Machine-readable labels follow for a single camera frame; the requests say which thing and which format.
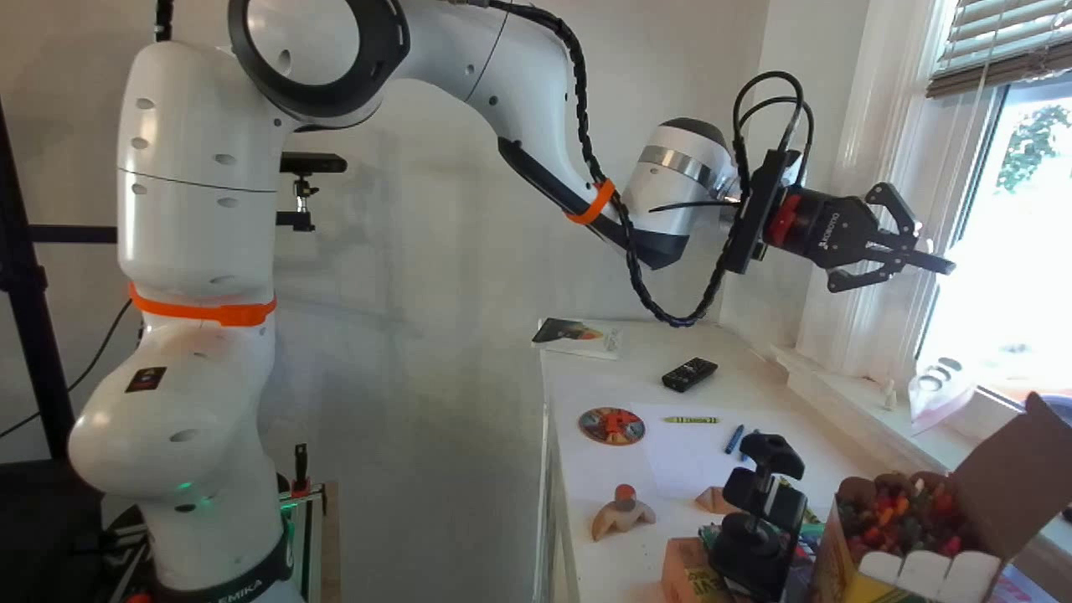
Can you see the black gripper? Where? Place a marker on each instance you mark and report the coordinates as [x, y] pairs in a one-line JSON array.
[[855, 240]]

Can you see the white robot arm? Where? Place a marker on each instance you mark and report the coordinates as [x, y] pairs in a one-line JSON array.
[[198, 155]]

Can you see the white window blinds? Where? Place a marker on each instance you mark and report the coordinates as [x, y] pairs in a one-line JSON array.
[[1004, 40]]

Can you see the open cardboard box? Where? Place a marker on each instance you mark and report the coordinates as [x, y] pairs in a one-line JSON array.
[[942, 536]]

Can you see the black remote control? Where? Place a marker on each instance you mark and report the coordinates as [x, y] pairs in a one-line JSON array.
[[692, 373]]

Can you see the blue marker pen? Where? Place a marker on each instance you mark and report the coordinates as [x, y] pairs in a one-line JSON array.
[[734, 439]]

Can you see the green pencil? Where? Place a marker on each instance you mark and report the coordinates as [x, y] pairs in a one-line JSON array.
[[692, 421]]

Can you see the small brown toy piece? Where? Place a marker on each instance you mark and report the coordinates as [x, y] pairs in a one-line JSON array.
[[710, 501]]

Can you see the small wooden figurine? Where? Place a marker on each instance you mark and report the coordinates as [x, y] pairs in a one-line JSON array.
[[622, 514]]

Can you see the black camera on stand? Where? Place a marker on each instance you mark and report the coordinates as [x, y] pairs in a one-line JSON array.
[[303, 166]]

